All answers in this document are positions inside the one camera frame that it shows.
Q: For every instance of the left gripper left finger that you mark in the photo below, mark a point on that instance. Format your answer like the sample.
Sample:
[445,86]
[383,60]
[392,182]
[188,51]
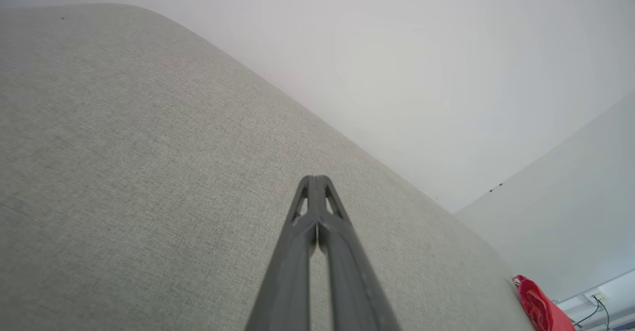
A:
[287,281]

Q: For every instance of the red and white basketball jersey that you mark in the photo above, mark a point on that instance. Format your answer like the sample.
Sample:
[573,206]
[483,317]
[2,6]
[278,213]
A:
[538,306]

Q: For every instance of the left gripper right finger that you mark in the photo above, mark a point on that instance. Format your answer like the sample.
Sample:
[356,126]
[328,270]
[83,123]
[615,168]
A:
[352,286]

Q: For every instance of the grey fabric sofa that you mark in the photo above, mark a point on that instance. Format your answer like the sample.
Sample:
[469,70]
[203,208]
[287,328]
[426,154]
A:
[124,172]

